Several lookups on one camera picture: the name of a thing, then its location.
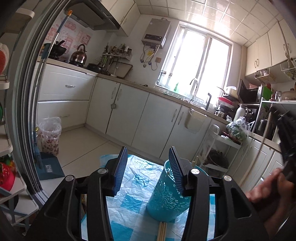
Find wall utensil rack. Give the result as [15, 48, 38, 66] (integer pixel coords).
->
[98, 43, 132, 77]

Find kitchen faucet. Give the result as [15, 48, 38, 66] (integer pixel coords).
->
[190, 78, 198, 102]

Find bundle wooden chopstick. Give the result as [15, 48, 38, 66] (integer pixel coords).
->
[159, 222, 167, 241]
[157, 222, 163, 241]

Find blue dustpan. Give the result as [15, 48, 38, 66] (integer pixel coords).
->
[36, 152, 65, 181]

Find person right hand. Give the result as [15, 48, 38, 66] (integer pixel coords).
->
[246, 168, 294, 204]

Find black range hood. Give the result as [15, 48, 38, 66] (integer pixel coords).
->
[65, 0, 120, 31]

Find blue white checkered tablecloth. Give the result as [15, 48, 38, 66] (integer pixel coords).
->
[80, 153, 216, 241]

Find bagged green vegetables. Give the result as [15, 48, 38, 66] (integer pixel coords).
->
[226, 116, 250, 143]

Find white hanging door bin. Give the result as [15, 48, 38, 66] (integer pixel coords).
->
[185, 108, 208, 133]

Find steel kettle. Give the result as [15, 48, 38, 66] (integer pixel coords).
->
[69, 44, 87, 67]

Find teal perforated plastic basket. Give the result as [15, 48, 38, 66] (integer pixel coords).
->
[146, 159, 209, 223]

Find black microwave oven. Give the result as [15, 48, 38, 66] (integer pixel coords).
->
[237, 79, 262, 103]

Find white blue corner shelf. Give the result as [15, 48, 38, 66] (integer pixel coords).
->
[1, 1, 44, 230]

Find white rolling trolley rack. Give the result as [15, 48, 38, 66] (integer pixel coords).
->
[193, 125, 241, 177]

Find white thermos bottle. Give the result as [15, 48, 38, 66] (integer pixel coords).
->
[233, 104, 246, 121]

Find plastic bag waste bin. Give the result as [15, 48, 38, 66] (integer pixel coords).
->
[39, 117, 62, 156]

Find black wok pan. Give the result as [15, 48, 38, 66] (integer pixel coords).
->
[49, 40, 67, 60]

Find blue handled broom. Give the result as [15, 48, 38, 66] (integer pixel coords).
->
[33, 10, 72, 161]

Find wall gas water heater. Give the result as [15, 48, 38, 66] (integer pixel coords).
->
[142, 19, 171, 49]

